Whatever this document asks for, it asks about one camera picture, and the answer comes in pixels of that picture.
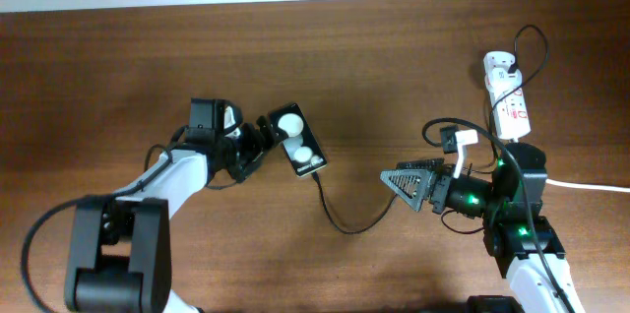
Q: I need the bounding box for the black charger cable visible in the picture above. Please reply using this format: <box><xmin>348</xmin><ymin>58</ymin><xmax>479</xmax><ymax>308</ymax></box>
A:
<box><xmin>310</xmin><ymin>24</ymin><xmax>550</xmax><ymax>235</ymax></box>

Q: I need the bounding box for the white power strip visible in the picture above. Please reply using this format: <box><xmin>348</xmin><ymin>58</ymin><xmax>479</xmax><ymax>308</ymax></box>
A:
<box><xmin>483</xmin><ymin>51</ymin><xmax>531</xmax><ymax>141</ymax></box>

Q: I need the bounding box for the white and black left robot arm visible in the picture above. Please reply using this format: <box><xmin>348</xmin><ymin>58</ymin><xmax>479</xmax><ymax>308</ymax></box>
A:
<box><xmin>64</xmin><ymin>98</ymin><xmax>289</xmax><ymax>312</ymax></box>

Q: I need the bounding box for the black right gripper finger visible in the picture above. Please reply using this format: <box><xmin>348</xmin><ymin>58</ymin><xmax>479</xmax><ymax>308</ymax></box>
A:
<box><xmin>380</xmin><ymin>169</ymin><xmax>437</xmax><ymax>212</ymax></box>
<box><xmin>396</xmin><ymin>157</ymin><xmax>444</xmax><ymax>169</ymax></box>

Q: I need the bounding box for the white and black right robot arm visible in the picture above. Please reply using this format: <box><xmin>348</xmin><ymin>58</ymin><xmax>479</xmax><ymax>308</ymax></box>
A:
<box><xmin>380</xmin><ymin>143</ymin><xmax>584</xmax><ymax>312</ymax></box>

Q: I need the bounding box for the white usb charger adapter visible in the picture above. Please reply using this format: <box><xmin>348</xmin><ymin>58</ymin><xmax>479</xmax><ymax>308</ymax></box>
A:
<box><xmin>485</xmin><ymin>67</ymin><xmax>523</xmax><ymax>93</ymax></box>

